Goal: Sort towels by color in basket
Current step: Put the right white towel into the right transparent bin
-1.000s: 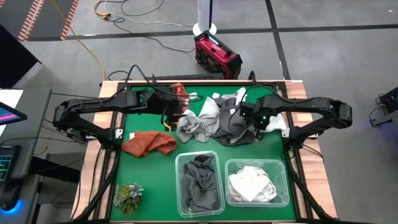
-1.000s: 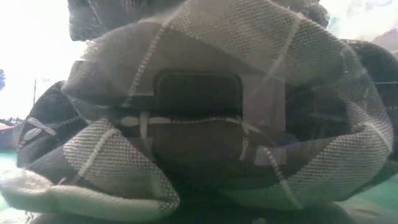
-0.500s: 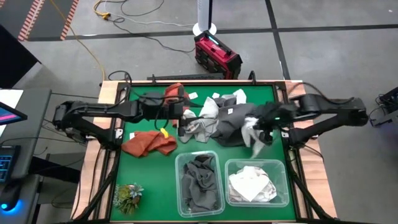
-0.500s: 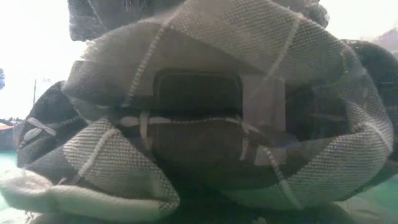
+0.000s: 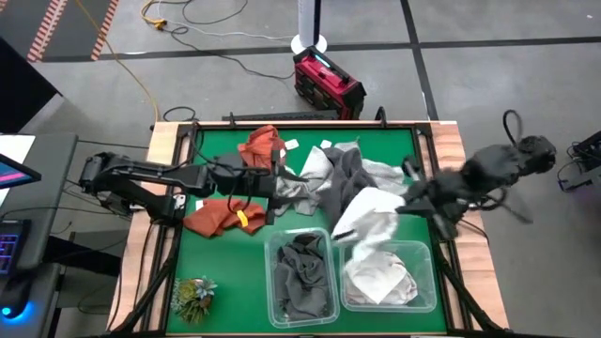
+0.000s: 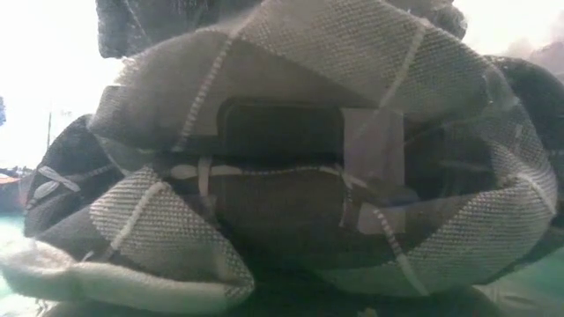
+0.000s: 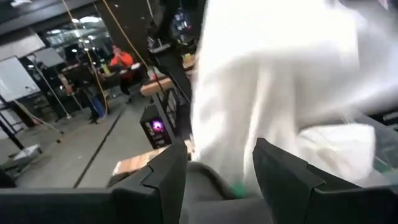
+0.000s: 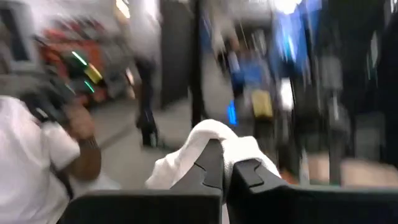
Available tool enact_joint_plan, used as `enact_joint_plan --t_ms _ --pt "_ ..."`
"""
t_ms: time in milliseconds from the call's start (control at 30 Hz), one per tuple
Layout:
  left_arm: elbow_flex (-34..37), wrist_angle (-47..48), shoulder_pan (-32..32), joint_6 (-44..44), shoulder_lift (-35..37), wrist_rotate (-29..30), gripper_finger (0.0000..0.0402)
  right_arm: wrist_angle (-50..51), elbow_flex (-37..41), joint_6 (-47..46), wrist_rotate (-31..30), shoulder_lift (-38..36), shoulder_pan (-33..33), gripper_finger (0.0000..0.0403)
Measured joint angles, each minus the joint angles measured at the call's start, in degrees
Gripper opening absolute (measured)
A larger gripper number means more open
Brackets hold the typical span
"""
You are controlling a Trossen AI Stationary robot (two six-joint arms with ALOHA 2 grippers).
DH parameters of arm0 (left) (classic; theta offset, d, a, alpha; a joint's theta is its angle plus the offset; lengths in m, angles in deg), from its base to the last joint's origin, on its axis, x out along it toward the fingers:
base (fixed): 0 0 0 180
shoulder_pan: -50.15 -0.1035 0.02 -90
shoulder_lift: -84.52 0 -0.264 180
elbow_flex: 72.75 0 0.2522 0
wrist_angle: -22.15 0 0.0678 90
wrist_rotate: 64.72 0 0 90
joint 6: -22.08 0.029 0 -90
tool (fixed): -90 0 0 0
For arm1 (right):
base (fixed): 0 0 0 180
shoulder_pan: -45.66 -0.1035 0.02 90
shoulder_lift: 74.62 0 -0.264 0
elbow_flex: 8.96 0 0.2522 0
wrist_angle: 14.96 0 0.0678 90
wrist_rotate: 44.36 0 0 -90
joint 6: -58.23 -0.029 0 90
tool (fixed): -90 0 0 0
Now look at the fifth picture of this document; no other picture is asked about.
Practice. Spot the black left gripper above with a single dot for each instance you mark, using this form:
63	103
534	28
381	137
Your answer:
239	178

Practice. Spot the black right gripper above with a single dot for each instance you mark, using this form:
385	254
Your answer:
441	197

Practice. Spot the light grey towel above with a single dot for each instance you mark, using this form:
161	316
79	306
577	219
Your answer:
291	197
385	173
317	164

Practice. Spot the orange towel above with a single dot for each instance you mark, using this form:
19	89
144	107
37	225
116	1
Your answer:
209	220
256	145

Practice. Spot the clear plastic bin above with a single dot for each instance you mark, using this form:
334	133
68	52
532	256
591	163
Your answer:
425	300
272	314

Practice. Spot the dark grey checked towel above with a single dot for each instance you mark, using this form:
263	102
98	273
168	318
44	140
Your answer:
300	281

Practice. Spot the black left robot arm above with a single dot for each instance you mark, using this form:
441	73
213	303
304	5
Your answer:
155	176

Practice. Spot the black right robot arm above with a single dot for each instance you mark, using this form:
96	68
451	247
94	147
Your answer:
507	164

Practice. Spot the long black bar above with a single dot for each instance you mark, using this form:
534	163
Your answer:
282	116

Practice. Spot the black table clamp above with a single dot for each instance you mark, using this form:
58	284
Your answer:
381	117
231	123

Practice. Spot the red and black toolbox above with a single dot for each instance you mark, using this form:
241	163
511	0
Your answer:
328	84

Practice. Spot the green table mat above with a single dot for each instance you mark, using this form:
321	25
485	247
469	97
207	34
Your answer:
225	272

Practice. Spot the white tower fan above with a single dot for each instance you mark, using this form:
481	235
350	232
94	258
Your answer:
300	44

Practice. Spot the small succulent plant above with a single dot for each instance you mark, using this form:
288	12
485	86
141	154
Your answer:
192	300

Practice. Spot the black desk crossbar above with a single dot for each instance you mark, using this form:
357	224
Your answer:
84	256

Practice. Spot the grey desk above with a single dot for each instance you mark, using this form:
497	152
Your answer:
56	188

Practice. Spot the computer screen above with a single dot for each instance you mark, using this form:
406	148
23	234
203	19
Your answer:
16	173

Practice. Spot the black panel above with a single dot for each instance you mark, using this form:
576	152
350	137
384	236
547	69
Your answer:
23	94

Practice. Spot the backlit keyboard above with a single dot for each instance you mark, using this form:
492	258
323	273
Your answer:
11	246

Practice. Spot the black computer mouse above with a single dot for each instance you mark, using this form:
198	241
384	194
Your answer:
16	300

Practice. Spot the black diagonal frame strut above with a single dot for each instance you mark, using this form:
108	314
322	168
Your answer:
469	292
149	281

